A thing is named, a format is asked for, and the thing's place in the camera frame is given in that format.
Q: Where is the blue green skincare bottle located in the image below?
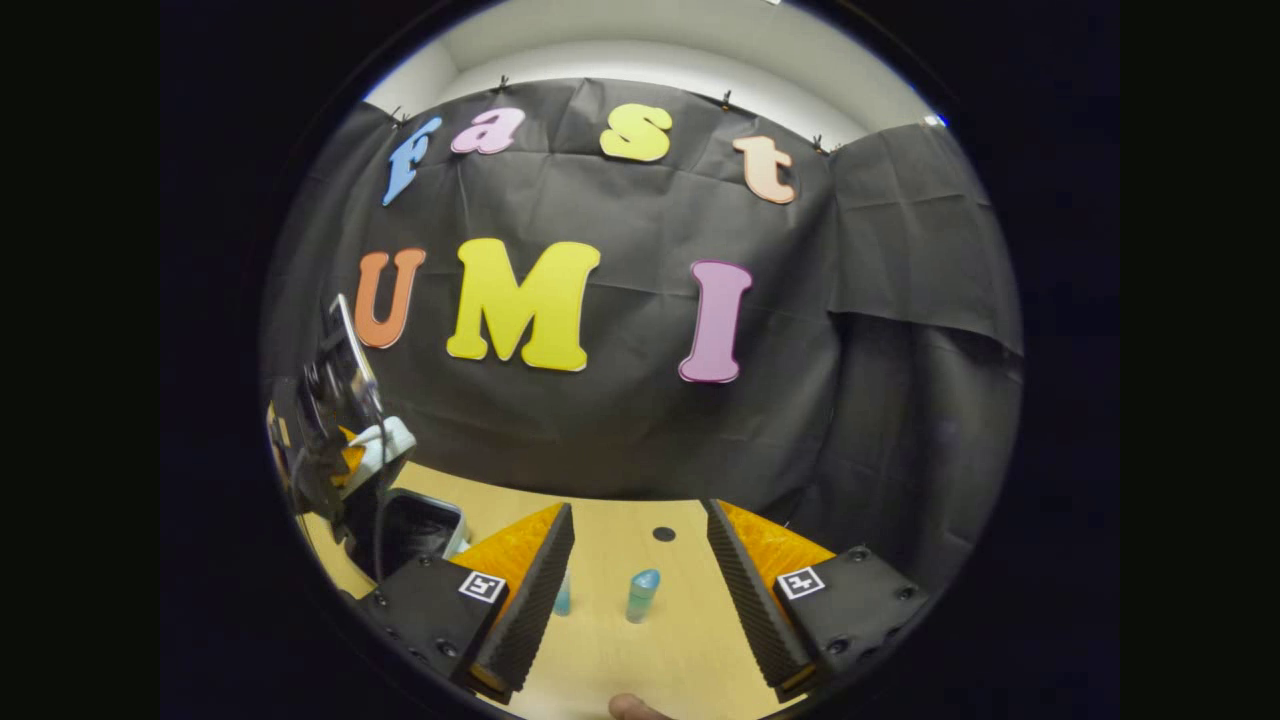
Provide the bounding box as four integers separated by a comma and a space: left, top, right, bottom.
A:
626, 569, 661, 625

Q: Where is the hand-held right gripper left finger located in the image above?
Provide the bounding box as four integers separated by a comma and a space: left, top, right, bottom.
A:
357, 500, 576, 706

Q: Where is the light blue suitcase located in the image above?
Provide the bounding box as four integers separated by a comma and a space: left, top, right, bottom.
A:
340, 415, 471, 586

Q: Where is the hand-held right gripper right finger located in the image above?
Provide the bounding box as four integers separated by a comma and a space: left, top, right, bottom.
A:
706, 498, 933, 704

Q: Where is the black backdrop cloth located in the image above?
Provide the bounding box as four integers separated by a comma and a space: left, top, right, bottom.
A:
262, 78, 1024, 601

